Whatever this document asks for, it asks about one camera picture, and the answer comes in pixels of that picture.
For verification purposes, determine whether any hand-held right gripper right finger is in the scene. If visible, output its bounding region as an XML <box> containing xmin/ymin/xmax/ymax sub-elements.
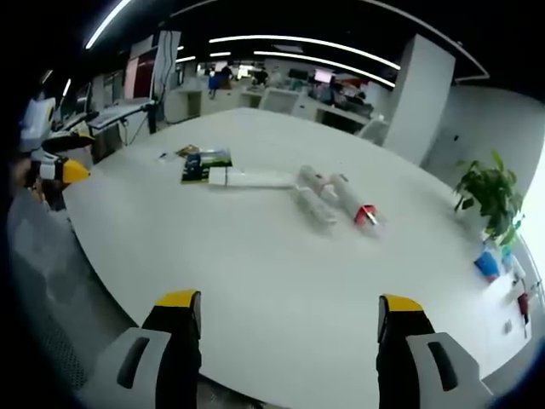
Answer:
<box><xmin>376</xmin><ymin>292</ymin><xmax>495</xmax><ymax>409</ymax></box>

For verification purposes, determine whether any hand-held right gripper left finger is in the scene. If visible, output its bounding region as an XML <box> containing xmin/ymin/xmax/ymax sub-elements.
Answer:
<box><xmin>78</xmin><ymin>290</ymin><xmax>203</xmax><ymax>409</ymax></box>

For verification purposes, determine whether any red skincare bottle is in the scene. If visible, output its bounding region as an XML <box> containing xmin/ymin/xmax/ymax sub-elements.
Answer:
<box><xmin>516</xmin><ymin>292</ymin><xmax>531</xmax><ymax>327</ymax></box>

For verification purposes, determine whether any grey side desk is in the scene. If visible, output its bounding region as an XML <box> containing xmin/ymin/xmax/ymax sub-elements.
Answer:
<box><xmin>83</xmin><ymin>96</ymin><xmax>158</xmax><ymax>134</ymax></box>

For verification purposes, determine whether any blue packet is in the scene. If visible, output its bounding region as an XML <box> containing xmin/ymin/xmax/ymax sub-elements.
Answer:
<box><xmin>473</xmin><ymin>248</ymin><xmax>502</xmax><ymax>283</ymax></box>

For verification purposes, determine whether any ceiling light strip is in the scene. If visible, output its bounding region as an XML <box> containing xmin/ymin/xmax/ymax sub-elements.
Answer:
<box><xmin>208</xmin><ymin>35</ymin><xmax>402</xmax><ymax>72</ymax></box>
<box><xmin>84</xmin><ymin>0</ymin><xmax>134</xmax><ymax>50</ymax></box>
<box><xmin>252</xmin><ymin>50</ymin><xmax>398</xmax><ymax>89</ymax></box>

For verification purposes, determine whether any white office counter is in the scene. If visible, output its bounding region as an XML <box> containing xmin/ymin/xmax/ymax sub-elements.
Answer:
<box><xmin>163</xmin><ymin>87</ymin><xmax>205</xmax><ymax>123</ymax></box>

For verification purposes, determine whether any green printed brochure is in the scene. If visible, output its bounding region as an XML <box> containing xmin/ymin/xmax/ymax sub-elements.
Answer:
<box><xmin>180</xmin><ymin>147</ymin><xmax>233</xmax><ymax>186</ymax></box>

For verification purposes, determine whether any tube with red cap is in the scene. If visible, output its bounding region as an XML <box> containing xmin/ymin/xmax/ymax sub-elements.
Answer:
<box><xmin>328</xmin><ymin>171</ymin><xmax>387</xmax><ymax>236</ymax></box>

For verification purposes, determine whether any clear wrapped cup sleeve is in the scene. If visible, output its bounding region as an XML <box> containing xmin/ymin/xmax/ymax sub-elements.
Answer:
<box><xmin>292</xmin><ymin>164</ymin><xmax>338</xmax><ymax>234</ymax></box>

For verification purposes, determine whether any green potted plant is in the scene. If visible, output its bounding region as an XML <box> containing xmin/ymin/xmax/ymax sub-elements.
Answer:
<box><xmin>452</xmin><ymin>148</ymin><xmax>525</xmax><ymax>249</ymax></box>

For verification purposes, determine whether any long white carton box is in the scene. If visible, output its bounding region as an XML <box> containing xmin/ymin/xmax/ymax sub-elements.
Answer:
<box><xmin>208</xmin><ymin>166</ymin><xmax>300</xmax><ymax>191</ymax></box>

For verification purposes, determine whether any white office chair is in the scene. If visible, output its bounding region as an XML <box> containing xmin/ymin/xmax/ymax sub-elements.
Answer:
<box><xmin>355</xmin><ymin>116</ymin><xmax>389</xmax><ymax>147</ymax></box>
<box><xmin>258</xmin><ymin>86</ymin><xmax>300</xmax><ymax>115</ymax></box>

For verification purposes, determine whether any white square pillar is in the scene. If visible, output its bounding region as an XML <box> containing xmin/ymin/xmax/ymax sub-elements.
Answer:
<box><xmin>384</xmin><ymin>33</ymin><xmax>457</xmax><ymax>168</ymax></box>

